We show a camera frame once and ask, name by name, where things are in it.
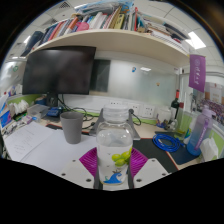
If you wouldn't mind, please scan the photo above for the black cable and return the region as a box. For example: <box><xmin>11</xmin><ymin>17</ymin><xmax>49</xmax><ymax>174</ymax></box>
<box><xmin>59</xmin><ymin>99</ymin><xmax>98</xmax><ymax>129</ymax></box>

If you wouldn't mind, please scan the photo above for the white tissue pack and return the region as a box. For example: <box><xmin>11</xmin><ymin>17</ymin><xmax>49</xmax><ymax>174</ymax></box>
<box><xmin>199</xmin><ymin>137</ymin><xmax>219</xmax><ymax>163</ymax></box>

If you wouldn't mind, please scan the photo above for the large purple water jug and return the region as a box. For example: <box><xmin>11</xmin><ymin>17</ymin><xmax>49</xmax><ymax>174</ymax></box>
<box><xmin>186</xmin><ymin>105</ymin><xmax>216</xmax><ymax>157</ymax></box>

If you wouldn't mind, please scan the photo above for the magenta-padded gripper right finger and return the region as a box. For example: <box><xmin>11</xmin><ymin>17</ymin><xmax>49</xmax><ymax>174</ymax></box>
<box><xmin>128</xmin><ymin>147</ymin><xmax>169</xmax><ymax>189</ymax></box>

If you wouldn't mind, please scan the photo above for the white tissues bundle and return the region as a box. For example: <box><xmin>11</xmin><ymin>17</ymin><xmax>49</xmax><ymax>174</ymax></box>
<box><xmin>9</xmin><ymin>99</ymin><xmax>30</xmax><ymax>118</ymax></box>

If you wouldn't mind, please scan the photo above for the group photo poster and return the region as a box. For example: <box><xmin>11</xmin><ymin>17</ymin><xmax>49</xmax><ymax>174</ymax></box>
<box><xmin>199</xmin><ymin>81</ymin><xmax>224</xmax><ymax>126</ymax></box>

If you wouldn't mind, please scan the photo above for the clear plastic box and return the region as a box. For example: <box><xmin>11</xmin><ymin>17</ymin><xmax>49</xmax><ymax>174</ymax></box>
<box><xmin>26</xmin><ymin>103</ymin><xmax>50</xmax><ymax>121</ymax></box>

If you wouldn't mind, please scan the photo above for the blue printed package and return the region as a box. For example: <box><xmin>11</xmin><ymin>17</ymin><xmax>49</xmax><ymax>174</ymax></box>
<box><xmin>0</xmin><ymin>94</ymin><xmax>13</xmax><ymax>129</ymax></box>

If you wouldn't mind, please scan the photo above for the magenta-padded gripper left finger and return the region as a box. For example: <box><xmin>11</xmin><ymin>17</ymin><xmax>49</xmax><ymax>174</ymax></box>
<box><xmin>59</xmin><ymin>147</ymin><xmax>100</xmax><ymax>190</ymax></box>

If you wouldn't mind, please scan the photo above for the small blue box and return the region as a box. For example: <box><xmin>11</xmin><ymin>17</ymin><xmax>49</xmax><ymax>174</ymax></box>
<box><xmin>45</xmin><ymin>106</ymin><xmax>63</xmax><ymax>118</ymax></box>

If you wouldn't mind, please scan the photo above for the grey cup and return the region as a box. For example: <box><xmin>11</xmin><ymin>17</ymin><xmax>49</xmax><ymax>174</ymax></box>
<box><xmin>59</xmin><ymin>111</ymin><xmax>84</xmax><ymax>145</ymax></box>

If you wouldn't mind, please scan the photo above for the dark wine bottle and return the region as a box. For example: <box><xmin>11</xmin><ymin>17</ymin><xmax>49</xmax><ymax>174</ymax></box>
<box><xmin>170</xmin><ymin>89</ymin><xmax>183</xmax><ymax>121</ymax></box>

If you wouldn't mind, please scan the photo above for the blank white paper sheet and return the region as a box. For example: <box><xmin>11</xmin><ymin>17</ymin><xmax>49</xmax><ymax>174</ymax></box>
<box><xmin>19</xmin><ymin>131</ymin><xmax>99</xmax><ymax>176</ymax></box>

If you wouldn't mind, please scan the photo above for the black computer monitor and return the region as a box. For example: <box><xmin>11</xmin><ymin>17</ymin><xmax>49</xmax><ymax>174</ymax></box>
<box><xmin>21</xmin><ymin>45</ymin><xmax>97</xmax><ymax>108</ymax></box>

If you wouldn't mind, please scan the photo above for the clear plastic water bottle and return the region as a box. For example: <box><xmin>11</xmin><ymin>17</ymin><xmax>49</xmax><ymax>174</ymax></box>
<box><xmin>95</xmin><ymin>104</ymin><xmax>134</xmax><ymax>187</ymax></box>

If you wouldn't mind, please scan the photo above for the purple pennant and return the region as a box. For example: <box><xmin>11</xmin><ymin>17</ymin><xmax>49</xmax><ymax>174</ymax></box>
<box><xmin>188</xmin><ymin>53</ymin><xmax>207</xmax><ymax>93</ymax></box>

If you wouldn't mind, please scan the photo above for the white jar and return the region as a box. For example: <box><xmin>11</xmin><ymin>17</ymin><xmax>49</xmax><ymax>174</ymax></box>
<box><xmin>157</xmin><ymin>106</ymin><xmax>172</xmax><ymax>127</ymax></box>

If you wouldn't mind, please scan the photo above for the white wall socket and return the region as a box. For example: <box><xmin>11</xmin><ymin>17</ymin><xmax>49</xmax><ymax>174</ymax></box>
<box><xmin>128</xmin><ymin>103</ymin><xmax>141</xmax><ymax>116</ymax></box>
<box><xmin>142</xmin><ymin>104</ymin><xmax>156</xmax><ymax>118</ymax></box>

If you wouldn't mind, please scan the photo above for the coiled blue cable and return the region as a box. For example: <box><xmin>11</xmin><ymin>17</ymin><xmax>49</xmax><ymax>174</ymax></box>
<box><xmin>152</xmin><ymin>132</ymin><xmax>183</xmax><ymax>154</ymax></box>

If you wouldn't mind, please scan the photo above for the white paper sheet with writing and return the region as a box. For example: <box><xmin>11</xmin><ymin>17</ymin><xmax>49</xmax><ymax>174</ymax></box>
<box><xmin>3</xmin><ymin>121</ymin><xmax>56</xmax><ymax>163</ymax></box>

